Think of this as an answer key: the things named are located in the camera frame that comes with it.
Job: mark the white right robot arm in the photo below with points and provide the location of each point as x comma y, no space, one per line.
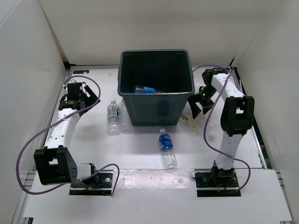
236,119

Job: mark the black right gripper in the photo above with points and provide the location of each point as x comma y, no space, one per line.
192,99

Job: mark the dark green plastic bin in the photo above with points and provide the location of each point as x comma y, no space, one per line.
155,85

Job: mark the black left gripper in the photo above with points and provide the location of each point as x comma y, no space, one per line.
92,98

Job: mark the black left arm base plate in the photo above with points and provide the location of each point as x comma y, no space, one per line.
101,185

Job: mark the clear bottle apple label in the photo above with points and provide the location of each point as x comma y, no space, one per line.
198,123

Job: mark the clear bottle dark blue label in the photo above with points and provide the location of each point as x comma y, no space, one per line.
166,149

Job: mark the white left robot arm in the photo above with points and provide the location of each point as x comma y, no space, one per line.
54,162

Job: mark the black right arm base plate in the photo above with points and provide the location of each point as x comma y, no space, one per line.
216,184

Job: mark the clear bottle white blue label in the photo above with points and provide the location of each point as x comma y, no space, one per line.
113,118

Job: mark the clear unlabelled plastic bottle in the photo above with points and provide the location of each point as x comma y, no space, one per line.
126,126

